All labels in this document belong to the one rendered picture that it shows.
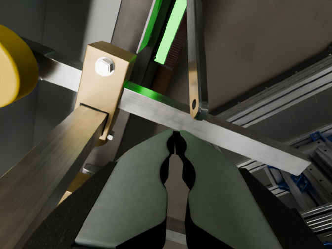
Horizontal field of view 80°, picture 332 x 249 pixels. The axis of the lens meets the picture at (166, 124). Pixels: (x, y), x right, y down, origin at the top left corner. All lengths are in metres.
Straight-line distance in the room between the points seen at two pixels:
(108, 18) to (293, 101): 0.85
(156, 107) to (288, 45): 1.03
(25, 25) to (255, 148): 0.46
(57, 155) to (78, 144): 0.02
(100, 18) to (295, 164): 0.45
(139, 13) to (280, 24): 0.90
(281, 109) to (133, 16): 0.83
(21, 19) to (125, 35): 0.19
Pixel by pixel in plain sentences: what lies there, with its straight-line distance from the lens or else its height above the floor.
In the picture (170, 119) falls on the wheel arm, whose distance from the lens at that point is 0.27.
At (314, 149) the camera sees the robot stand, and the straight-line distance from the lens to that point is 1.06.
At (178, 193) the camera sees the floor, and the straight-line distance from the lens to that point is 1.60.
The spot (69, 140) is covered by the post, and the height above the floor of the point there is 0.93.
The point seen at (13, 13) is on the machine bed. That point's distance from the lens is 0.46.
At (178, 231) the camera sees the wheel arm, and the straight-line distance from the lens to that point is 0.45.
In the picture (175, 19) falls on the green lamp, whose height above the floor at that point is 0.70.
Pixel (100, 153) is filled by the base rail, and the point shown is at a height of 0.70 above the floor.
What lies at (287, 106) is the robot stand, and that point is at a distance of 1.06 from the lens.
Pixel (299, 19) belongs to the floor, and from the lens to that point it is 1.23.
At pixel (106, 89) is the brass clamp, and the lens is 0.25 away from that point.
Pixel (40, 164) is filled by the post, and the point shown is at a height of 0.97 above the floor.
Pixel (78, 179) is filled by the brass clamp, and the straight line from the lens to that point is 0.42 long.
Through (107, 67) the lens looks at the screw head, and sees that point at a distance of 0.23.
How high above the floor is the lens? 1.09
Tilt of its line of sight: 62 degrees down
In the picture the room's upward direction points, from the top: 175 degrees counter-clockwise
